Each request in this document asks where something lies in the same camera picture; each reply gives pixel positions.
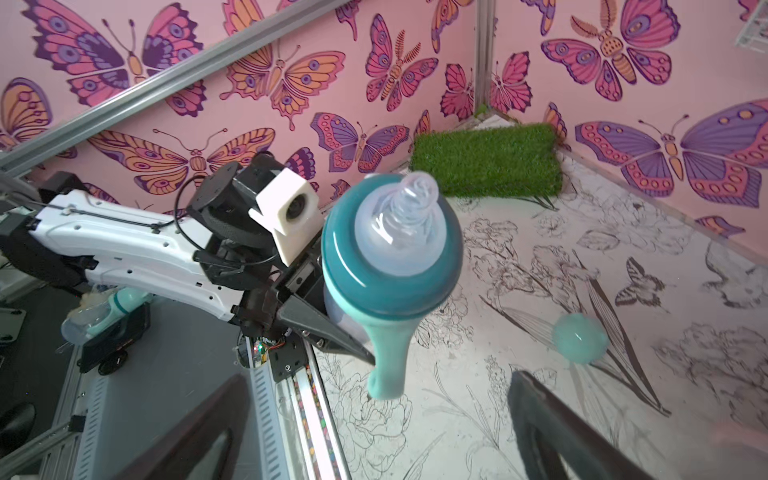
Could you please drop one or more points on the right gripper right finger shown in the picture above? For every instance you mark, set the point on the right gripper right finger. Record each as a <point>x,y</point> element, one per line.
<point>553,440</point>

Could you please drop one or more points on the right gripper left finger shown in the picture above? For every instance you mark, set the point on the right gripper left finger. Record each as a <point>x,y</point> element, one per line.
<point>205,444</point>

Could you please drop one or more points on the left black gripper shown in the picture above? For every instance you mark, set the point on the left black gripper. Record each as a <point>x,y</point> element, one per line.
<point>241,255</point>

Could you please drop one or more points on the teal bottle cap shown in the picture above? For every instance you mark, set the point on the teal bottle cap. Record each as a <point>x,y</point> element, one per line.
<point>580,339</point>

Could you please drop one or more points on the dark teal nipple collar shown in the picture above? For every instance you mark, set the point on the dark teal nipple collar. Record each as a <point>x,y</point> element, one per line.
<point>392,248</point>

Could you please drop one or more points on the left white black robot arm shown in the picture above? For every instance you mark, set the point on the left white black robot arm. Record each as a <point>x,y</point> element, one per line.
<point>73,237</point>

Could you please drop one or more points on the green artificial grass mat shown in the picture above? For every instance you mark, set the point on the green artificial grass mat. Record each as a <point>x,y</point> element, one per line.
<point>508,162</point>

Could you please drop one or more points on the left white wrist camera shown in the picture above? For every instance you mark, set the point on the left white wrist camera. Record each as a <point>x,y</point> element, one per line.
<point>288,208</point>

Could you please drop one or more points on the white wire basket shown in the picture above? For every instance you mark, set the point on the white wire basket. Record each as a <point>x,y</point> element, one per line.
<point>753,34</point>

